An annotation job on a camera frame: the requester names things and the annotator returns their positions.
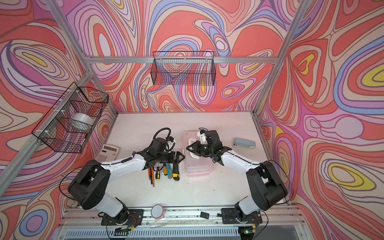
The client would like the white calculator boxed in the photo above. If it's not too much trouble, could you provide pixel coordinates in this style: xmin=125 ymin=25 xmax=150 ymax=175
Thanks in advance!
xmin=96 ymin=144 xmax=120 ymax=163

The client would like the yellow black screwdriver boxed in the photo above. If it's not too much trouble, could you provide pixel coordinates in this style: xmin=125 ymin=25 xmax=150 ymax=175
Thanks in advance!
xmin=155 ymin=165 xmax=161 ymax=181

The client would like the orange handle screwdriver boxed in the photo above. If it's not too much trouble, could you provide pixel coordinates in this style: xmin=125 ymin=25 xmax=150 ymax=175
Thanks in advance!
xmin=163 ymin=164 xmax=168 ymax=176

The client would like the small black block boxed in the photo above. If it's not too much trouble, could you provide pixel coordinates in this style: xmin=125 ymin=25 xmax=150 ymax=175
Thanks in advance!
xmin=200 ymin=212 xmax=210 ymax=220

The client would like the black corrugated cable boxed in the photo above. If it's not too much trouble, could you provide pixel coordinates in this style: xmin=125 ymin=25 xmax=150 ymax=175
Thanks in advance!
xmin=152 ymin=127 xmax=176 ymax=151

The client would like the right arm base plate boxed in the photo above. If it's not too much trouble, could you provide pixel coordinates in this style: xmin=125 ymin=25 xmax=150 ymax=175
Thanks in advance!
xmin=217 ymin=208 xmax=263 ymax=226

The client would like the orange hex key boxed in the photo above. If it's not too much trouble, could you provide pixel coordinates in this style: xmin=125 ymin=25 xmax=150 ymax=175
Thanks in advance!
xmin=151 ymin=167 xmax=156 ymax=187

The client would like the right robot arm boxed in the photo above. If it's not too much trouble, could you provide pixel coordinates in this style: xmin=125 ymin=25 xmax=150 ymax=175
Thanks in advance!
xmin=186 ymin=129 xmax=288 ymax=221

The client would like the black wire basket back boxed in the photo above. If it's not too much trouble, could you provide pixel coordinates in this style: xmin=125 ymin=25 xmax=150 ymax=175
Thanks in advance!
xmin=151 ymin=51 xmax=216 ymax=86

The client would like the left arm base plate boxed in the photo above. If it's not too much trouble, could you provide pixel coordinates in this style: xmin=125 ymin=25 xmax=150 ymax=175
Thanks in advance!
xmin=101 ymin=209 xmax=144 ymax=227

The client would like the grey stapler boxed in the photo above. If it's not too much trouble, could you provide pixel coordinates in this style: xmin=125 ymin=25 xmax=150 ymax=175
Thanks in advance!
xmin=233 ymin=138 xmax=256 ymax=149

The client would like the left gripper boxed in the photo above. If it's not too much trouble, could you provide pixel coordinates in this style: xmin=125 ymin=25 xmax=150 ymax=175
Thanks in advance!
xmin=155 ymin=151 xmax=186 ymax=165

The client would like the black wire basket left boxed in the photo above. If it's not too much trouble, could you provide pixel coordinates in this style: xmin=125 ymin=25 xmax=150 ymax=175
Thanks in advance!
xmin=32 ymin=83 xmax=109 ymax=154

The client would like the pink plastic tool box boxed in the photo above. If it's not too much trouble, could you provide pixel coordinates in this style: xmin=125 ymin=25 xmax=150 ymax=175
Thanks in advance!
xmin=183 ymin=130 xmax=214 ymax=178

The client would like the teal utility knife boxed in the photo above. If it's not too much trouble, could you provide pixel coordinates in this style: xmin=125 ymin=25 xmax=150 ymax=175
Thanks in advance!
xmin=166 ymin=163 xmax=173 ymax=179

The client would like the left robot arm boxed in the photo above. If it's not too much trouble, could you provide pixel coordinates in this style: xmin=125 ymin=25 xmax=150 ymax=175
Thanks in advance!
xmin=68 ymin=138 xmax=185 ymax=225

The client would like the black hex key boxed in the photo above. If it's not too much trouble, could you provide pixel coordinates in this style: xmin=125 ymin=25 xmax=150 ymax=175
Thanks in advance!
xmin=148 ymin=168 xmax=154 ymax=185

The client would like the clear handle tester screwdriver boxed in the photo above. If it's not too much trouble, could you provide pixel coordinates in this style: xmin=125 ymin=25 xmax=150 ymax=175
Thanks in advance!
xmin=159 ymin=164 xmax=164 ymax=175

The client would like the pink tape roll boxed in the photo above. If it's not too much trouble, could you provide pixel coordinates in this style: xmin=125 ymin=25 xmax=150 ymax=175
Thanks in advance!
xmin=151 ymin=205 xmax=165 ymax=220

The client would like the silver duct tape roll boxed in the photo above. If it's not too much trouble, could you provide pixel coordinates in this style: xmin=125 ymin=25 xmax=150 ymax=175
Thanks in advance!
xmin=70 ymin=113 xmax=95 ymax=133

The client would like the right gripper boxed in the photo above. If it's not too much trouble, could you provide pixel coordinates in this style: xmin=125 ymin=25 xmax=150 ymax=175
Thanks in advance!
xmin=186 ymin=140 xmax=214 ymax=157

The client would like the yellow black utility knife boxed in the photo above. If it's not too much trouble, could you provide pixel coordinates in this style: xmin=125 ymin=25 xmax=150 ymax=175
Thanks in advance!
xmin=172 ymin=163 xmax=180 ymax=181

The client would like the black wire basket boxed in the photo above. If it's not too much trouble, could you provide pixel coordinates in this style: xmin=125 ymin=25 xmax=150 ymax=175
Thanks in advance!
xmin=151 ymin=51 xmax=216 ymax=86
xmin=32 ymin=83 xmax=109 ymax=154

